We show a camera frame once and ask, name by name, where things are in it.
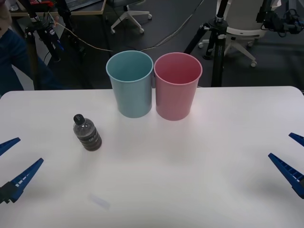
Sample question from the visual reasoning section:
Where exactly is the person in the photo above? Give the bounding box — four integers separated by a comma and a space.
0, 0, 66, 91

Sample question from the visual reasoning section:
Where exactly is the black camera tripod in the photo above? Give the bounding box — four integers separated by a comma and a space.
184, 0, 229, 87
23, 0, 90, 90

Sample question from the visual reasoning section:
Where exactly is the white office chair base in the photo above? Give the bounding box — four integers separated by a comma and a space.
110, 0, 152, 34

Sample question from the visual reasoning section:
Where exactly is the dark drink plastic bottle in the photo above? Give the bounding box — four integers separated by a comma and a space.
73, 114, 103, 152

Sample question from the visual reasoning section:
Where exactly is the pink plastic bin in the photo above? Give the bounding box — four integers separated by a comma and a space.
153, 52, 203, 121

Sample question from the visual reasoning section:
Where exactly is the wood-edged black desk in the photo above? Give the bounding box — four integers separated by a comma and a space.
10, 0, 107, 17

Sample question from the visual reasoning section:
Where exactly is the grey laptop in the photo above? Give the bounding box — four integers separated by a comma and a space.
65, 0, 105, 11

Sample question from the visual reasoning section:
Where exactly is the pale blue plastic bin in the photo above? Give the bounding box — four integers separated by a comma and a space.
105, 50, 153, 119

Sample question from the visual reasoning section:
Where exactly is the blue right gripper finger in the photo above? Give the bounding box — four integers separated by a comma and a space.
268, 153, 304, 199
288, 133, 304, 147

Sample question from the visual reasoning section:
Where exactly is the white office chair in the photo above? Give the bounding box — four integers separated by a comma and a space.
198, 0, 267, 68

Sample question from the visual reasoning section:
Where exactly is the long floor cable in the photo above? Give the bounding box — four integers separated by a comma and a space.
48, 0, 207, 52

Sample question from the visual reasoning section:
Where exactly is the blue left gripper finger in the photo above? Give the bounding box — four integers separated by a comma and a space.
0, 158, 44, 205
0, 137, 21, 157

